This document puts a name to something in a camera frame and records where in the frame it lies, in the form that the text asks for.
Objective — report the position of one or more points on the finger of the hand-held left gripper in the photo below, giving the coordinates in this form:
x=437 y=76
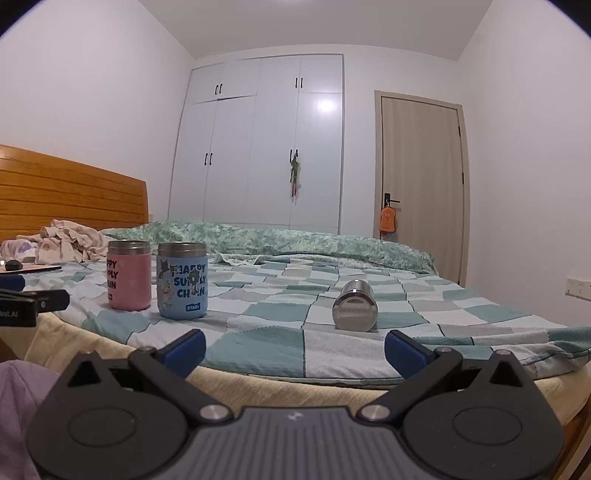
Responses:
x=46 y=301

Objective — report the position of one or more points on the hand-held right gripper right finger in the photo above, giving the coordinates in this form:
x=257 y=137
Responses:
x=405 y=349

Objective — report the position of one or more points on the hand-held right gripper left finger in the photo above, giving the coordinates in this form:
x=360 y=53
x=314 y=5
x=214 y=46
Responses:
x=184 y=349

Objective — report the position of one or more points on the stainless steel cup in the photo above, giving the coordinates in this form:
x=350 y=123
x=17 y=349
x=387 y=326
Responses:
x=354 y=308

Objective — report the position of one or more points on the blue printed cup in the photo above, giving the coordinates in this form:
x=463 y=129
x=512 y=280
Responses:
x=181 y=284

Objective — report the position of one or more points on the pink printed cup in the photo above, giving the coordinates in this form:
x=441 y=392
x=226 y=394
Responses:
x=129 y=277

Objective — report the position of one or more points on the pink flat book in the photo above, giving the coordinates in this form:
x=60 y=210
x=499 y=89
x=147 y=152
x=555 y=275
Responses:
x=39 y=268

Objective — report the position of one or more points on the small black object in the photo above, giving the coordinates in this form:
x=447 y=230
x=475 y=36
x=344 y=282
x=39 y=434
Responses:
x=13 y=265

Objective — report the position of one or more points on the pile of light clothes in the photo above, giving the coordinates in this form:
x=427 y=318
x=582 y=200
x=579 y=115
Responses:
x=64 y=242

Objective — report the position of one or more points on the purple cloth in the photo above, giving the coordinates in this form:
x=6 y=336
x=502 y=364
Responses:
x=21 y=415

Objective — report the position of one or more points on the checkered bed sheet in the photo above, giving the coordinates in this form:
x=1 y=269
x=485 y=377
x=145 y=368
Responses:
x=286 y=318

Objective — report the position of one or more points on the wooden headboard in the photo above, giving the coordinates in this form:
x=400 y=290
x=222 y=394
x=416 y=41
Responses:
x=64 y=194

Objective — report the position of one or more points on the yellow mattress cover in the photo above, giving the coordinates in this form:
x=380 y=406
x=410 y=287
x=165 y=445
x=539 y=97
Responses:
x=286 y=390

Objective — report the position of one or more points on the orange hanging pouch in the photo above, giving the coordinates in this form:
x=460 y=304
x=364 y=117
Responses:
x=388 y=220

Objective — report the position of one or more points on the green floral quilt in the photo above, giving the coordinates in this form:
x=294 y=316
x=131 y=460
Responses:
x=286 y=240

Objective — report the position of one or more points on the beige door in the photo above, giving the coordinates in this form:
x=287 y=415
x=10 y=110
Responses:
x=422 y=184

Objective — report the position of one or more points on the hanging ornament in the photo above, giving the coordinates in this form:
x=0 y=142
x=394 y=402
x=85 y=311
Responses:
x=294 y=177

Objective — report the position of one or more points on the white wardrobe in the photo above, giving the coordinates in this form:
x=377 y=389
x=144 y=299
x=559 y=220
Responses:
x=258 y=147

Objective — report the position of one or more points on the wall socket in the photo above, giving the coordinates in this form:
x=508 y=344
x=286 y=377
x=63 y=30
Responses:
x=579 y=286

